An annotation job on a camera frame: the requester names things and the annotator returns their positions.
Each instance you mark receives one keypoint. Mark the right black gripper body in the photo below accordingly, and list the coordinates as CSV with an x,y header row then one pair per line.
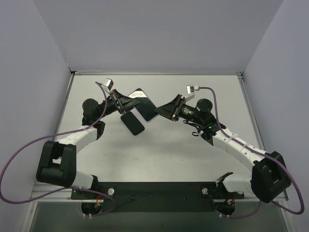
x,y
176,108

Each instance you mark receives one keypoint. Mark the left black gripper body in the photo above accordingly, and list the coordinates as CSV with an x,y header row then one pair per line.
x,y
118,101

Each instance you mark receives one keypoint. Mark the black phone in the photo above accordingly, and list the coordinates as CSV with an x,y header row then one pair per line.
x,y
132,123

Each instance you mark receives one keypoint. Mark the teal phone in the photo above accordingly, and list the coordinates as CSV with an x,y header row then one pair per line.
x,y
144,106

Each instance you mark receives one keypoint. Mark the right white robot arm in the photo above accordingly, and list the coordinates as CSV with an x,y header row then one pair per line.
x,y
267,177

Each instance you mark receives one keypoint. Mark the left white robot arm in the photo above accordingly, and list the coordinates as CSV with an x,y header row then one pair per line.
x,y
58,161

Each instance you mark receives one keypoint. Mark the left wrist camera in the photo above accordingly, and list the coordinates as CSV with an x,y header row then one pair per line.
x,y
108,83

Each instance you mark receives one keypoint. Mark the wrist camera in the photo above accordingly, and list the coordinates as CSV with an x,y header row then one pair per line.
x,y
108,83
191,92

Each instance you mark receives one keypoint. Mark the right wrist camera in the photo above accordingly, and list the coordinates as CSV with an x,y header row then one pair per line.
x,y
191,92

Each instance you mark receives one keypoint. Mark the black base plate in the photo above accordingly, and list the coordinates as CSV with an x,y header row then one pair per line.
x,y
176,197

